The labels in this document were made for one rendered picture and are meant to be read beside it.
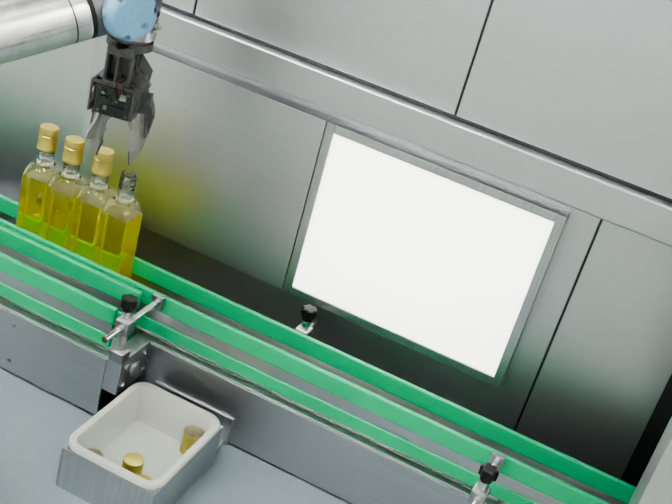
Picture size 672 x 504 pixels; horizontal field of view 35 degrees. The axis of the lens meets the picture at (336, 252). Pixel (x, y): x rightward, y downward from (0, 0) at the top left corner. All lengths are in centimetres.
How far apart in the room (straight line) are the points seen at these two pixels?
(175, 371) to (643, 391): 80
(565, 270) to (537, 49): 37
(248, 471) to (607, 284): 69
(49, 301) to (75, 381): 15
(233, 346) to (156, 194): 35
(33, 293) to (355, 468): 63
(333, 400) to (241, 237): 36
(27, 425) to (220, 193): 52
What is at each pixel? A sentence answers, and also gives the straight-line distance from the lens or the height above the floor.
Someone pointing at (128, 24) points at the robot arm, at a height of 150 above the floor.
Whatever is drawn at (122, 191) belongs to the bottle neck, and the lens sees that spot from 187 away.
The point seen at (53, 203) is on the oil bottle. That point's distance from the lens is 195.
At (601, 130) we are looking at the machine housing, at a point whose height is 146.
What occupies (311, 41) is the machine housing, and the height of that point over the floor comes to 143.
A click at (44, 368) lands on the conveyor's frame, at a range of 193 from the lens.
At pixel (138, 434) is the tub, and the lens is 186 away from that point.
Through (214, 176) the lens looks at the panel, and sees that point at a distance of 192.
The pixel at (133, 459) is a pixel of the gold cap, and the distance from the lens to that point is 174.
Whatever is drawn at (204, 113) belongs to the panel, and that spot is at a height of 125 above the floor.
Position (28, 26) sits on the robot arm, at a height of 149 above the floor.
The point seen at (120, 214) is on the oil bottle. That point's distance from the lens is 187.
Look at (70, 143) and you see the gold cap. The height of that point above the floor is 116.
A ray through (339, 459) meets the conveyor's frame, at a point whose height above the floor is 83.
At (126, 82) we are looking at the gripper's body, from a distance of 165.
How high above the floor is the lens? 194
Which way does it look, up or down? 27 degrees down
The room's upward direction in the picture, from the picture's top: 16 degrees clockwise
